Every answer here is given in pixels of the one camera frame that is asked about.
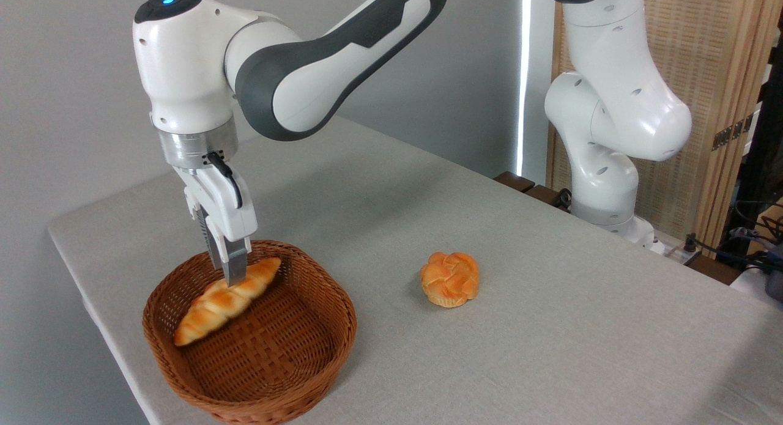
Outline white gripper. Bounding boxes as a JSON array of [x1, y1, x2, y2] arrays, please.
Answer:
[[174, 165, 259, 288]]

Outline long braided bread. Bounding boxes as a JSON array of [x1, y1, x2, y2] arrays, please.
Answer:
[[174, 257, 282, 347]]

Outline brown wicker basket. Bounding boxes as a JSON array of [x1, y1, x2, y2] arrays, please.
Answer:
[[142, 240, 358, 425]]

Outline round knotted bread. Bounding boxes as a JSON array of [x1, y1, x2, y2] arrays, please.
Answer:
[[420, 251, 480, 308]]

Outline dark wooden block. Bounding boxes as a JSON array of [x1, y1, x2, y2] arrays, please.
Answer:
[[526, 184, 571, 209], [493, 171, 536, 193]]

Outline grey tablecloth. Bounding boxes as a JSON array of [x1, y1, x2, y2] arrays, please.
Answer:
[[48, 113, 783, 425]]

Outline vertical white light strip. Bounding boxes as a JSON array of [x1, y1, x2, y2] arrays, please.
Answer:
[[516, 0, 532, 176]]

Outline brass screen hinge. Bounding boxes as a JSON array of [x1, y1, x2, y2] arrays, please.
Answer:
[[711, 114, 754, 152]]

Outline bamboo folding screen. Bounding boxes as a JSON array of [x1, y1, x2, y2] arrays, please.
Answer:
[[546, 0, 783, 254]]

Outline black vertical stand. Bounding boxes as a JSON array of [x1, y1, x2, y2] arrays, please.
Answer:
[[722, 15, 783, 267]]

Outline grey box device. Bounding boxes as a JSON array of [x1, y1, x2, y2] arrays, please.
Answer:
[[765, 245, 783, 302]]

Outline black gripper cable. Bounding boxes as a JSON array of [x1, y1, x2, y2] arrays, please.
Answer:
[[205, 151, 244, 210]]

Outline tangled black cables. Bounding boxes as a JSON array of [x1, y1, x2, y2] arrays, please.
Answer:
[[684, 199, 783, 274]]

